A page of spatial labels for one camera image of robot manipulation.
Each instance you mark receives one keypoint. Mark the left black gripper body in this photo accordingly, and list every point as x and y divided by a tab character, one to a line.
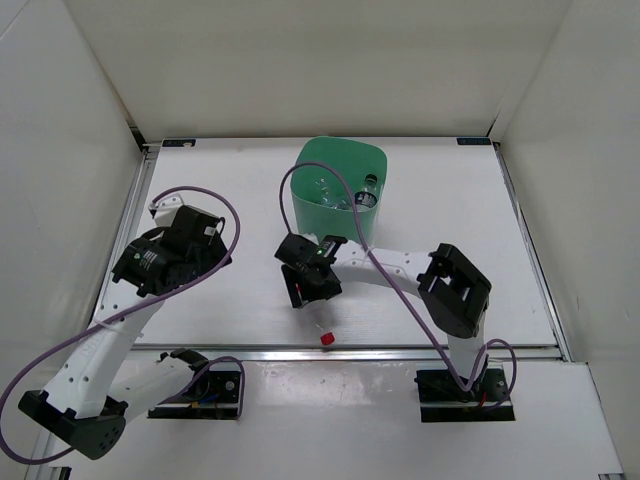
206	262

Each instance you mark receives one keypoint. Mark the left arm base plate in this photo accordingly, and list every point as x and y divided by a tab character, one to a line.
218	395

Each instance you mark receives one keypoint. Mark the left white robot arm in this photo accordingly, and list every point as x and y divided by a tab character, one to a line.
82	405

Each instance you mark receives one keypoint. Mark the dark label Pepsi bottle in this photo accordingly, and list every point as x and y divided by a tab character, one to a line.
366	198

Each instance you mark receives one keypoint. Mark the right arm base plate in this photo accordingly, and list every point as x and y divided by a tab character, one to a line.
441	401

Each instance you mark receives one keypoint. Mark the red label water bottle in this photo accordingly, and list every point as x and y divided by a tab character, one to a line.
315	312

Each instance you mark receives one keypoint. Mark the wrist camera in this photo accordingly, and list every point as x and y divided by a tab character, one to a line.
295	251
182	226

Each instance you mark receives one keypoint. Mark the blue label water bottle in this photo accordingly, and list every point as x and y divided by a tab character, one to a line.
324	195

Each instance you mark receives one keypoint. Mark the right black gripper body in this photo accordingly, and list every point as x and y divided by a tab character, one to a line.
312	289

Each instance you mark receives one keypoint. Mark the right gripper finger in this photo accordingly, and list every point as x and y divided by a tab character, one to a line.
330	287
291	279

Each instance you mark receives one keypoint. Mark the aluminium frame rail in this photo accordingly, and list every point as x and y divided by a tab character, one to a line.
307	354

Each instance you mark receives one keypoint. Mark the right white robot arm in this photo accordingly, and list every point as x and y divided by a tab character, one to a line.
444	292

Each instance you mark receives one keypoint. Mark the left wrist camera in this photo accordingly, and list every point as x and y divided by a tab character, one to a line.
182	226

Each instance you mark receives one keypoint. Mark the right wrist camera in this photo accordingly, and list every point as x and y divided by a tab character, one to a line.
295	251

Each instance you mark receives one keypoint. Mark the green plastic bin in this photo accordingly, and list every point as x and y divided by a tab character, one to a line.
343	163

